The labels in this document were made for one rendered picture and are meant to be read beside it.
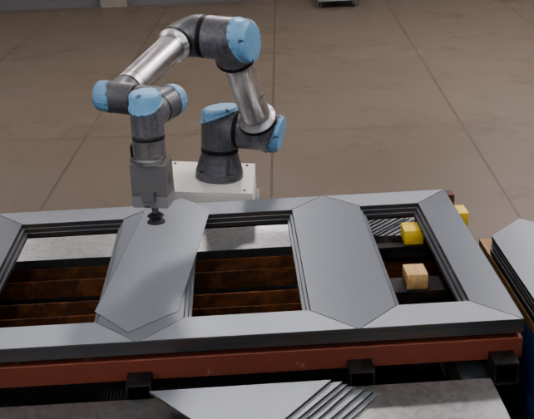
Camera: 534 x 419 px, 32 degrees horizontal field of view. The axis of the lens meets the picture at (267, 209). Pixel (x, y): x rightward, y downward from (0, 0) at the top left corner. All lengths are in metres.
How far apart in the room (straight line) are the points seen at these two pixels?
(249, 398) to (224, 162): 1.23
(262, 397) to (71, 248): 1.13
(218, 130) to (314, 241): 0.70
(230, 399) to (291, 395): 0.11
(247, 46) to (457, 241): 0.75
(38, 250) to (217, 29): 0.83
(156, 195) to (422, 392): 0.75
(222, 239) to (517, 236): 0.87
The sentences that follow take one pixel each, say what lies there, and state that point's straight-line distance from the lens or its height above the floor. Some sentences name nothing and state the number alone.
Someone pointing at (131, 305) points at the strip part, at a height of 0.85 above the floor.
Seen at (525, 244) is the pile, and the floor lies 0.85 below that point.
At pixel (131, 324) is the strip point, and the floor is 0.85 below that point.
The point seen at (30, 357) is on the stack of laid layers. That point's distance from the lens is 1.96.
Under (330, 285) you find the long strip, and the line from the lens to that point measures 2.08.
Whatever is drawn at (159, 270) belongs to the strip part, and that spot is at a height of 0.85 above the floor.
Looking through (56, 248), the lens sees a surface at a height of 0.68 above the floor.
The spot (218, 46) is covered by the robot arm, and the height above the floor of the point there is 1.26.
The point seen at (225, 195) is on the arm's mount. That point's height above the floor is 0.76.
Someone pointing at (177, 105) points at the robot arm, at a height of 1.19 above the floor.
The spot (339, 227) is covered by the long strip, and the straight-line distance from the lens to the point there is 2.37.
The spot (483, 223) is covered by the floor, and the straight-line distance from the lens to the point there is 4.60.
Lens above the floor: 1.78
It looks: 22 degrees down
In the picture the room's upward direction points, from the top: 3 degrees counter-clockwise
